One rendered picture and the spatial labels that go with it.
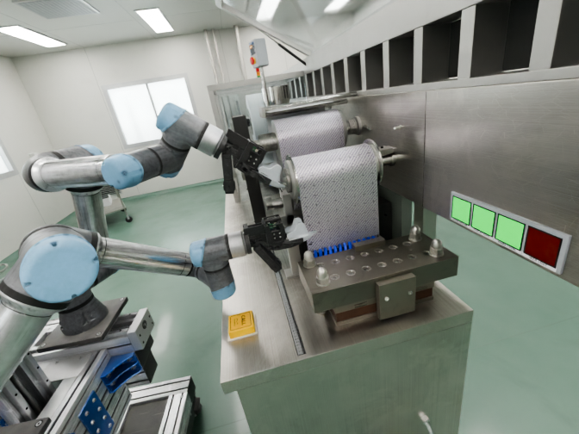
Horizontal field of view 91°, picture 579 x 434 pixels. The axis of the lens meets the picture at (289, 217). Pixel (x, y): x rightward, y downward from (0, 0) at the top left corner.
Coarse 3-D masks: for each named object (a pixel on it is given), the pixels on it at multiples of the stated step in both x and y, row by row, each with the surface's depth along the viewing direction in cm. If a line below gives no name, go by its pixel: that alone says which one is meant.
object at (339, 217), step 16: (336, 192) 82; (352, 192) 83; (368, 192) 84; (304, 208) 82; (320, 208) 83; (336, 208) 84; (352, 208) 85; (368, 208) 86; (304, 224) 84; (320, 224) 85; (336, 224) 86; (352, 224) 87; (368, 224) 88; (320, 240) 87; (336, 240) 88; (352, 240) 89
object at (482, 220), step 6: (474, 210) 60; (480, 210) 58; (486, 210) 57; (474, 216) 60; (480, 216) 59; (486, 216) 57; (492, 216) 56; (474, 222) 61; (480, 222) 59; (486, 222) 58; (492, 222) 56; (480, 228) 60; (486, 228) 58; (492, 228) 57
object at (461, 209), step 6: (456, 198) 64; (456, 204) 65; (462, 204) 63; (468, 204) 61; (456, 210) 65; (462, 210) 64; (468, 210) 62; (456, 216) 66; (462, 216) 64; (468, 216) 62; (468, 222) 62
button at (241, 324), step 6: (246, 312) 83; (228, 318) 82; (234, 318) 81; (240, 318) 81; (246, 318) 81; (252, 318) 81; (228, 324) 80; (234, 324) 79; (240, 324) 79; (246, 324) 78; (252, 324) 78; (228, 330) 77; (234, 330) 77; (240, 330) 77; (246, 330) 77; (252, 330) 78; (234, 336) 77; (240, 336) 78
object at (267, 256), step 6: (258, 246) 82; (264, 246) 84; (258, 252) 82; (264, 252) 83; (270, 252) 86; (264, 258) 83; (270, 258) 84; (276, 258) 87; (270, 264) 85; (276, 264) 85; (276, 270) 86
